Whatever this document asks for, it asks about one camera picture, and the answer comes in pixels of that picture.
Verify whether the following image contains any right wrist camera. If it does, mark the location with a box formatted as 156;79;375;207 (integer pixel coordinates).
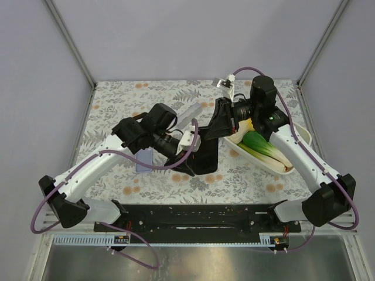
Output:
212;74;236;101

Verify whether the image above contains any black phone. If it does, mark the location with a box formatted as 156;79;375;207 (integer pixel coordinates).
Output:
191;126;219;175

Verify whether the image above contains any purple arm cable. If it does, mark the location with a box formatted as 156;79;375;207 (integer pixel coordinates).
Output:
30;118;200;270
233;67;362;255

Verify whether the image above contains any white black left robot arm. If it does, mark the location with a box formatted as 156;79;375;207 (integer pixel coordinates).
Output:
39;103;199;228

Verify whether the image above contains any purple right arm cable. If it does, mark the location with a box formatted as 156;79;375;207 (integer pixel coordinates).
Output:
233;67;362;255

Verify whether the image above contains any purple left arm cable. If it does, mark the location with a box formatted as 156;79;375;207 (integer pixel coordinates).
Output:
30;118;200;270

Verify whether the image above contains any clear acrylic block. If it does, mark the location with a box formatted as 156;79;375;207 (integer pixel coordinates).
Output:
176;102;203;130

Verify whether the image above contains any white toy cabbage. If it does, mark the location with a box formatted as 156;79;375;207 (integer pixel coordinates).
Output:
228;119;254;144

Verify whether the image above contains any toy bok choy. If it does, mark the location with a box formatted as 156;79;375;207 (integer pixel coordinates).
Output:
237;131;293;172

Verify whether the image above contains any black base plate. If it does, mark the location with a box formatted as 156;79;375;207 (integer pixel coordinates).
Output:
93;200;302;244

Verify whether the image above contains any white oval basket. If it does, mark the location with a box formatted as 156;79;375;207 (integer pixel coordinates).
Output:
224;121;295;175

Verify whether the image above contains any lilac phone case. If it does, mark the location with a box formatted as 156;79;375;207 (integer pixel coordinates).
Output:
135;148;154;173

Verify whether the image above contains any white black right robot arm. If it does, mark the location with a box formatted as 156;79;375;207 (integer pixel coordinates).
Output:
204;74;359;229

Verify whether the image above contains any aluminium rail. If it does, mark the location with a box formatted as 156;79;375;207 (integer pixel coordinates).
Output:
36;211;96;233

